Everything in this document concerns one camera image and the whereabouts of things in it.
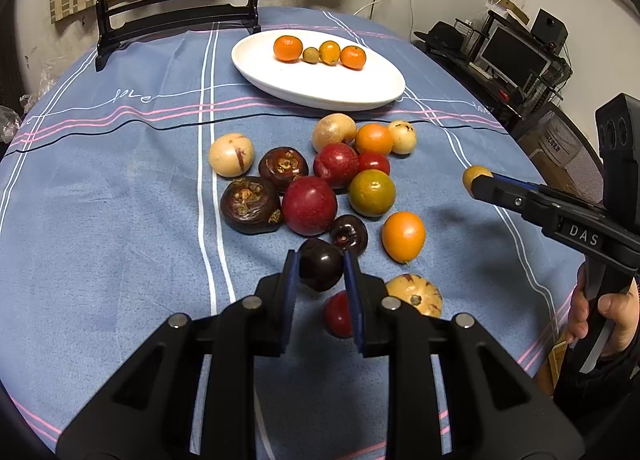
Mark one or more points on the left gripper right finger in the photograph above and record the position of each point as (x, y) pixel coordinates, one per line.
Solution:
(453, 390)

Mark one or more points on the red cherry tomato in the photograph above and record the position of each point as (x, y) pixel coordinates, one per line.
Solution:
(372, 161)
(336, 316)

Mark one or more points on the beige passion fruit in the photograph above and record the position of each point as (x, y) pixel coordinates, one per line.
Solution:
(333, 128)

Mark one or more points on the green-orange tomato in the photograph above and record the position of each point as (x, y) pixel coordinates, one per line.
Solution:
(372, 193)

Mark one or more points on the blue striped tablecloth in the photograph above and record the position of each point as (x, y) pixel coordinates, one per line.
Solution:
(110, 220)

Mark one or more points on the smaller red plum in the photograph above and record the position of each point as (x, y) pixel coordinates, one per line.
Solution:
(337, 164)

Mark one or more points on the tan spotted round fruit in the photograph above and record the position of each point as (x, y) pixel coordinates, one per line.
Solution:
(418, 292)

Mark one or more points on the cardboard box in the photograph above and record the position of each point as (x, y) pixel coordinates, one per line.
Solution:
(562, 154)

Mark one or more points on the black equipment shelf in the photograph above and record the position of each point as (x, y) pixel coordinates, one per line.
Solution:
(507, 103)

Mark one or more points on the large orange mandarin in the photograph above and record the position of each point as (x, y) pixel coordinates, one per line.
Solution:
(287, 48)

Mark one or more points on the person's right hand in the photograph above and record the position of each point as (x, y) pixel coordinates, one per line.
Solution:
(621, 308)

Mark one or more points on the computer monitor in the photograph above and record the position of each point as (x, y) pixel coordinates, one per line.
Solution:
(509, 56)

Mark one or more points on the clear plastic bag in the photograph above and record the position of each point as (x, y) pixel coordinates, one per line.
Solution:
(10, 123)

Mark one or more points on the black hat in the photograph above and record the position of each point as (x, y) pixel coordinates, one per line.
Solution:
(443, 37)

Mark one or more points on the mandarin with dark spots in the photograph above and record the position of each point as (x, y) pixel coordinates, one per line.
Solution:
(353, 57)

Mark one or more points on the small orange kumquat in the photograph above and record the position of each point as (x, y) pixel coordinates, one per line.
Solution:
(330, 52)

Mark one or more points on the round orange fruit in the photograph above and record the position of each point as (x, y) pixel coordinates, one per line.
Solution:
(374, 138)

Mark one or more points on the small green-yellow longan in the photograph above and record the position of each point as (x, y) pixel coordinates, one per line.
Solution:
(311, 55)

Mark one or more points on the black speaker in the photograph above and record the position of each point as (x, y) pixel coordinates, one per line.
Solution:
(550, 31)

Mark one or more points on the smooth orange fruit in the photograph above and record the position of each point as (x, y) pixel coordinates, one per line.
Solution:
(403, 236)

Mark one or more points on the pale melon purple stripe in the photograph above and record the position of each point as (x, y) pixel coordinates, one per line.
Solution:
(231, 155)

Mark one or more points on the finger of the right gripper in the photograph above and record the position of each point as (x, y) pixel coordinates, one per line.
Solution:
(517, 183)
(533, 206)

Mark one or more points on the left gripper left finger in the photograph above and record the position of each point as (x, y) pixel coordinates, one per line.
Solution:
(145, 409)

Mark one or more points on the dark cherry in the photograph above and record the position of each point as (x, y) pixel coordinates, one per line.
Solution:
(321, 265)
(349, 233)

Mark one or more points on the yellow-green longan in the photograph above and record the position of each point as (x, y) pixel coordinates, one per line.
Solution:
(471, 173)

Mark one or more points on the white round plate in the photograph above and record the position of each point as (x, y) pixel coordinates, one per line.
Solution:
(331, 88)

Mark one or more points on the small spotted pale fruit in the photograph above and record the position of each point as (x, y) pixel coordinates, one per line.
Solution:
(404, 138)

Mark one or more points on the large red plum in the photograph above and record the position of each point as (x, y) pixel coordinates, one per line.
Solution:
(309, 206)

